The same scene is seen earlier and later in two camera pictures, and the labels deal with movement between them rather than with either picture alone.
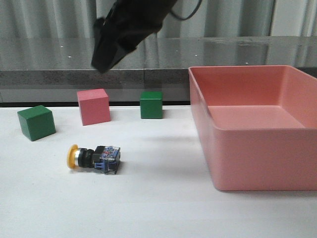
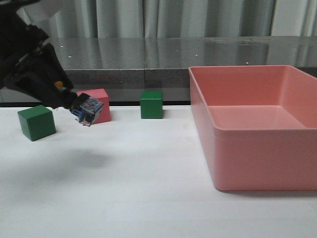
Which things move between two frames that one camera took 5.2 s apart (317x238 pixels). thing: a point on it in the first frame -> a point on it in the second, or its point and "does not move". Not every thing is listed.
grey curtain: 20,19 does not move
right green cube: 151,104 does not move
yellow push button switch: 103,158 -> 85,108
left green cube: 37,122 does not move
